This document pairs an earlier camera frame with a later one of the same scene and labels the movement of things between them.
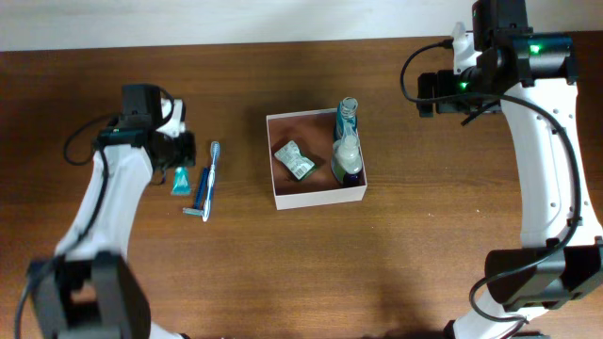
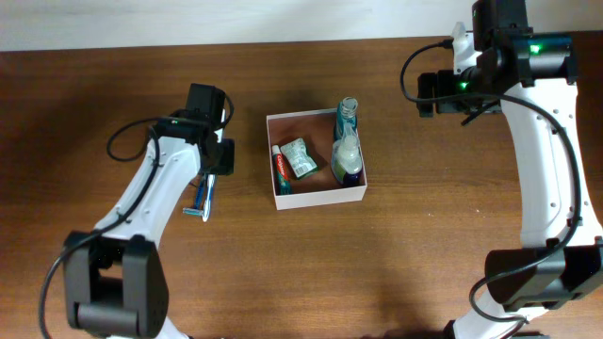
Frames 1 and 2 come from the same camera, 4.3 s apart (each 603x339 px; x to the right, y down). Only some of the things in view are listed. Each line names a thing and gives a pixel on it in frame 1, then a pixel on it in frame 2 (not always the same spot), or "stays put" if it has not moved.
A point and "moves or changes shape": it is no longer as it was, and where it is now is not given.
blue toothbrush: (215, 153) stays put
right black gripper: (446, 79) stays put
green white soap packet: (291, 155) moves or changes shape
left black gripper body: (182, 152) → (224, 161)
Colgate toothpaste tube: (181, 182) moves or changes shape
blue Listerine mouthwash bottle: (347, 112) stays put
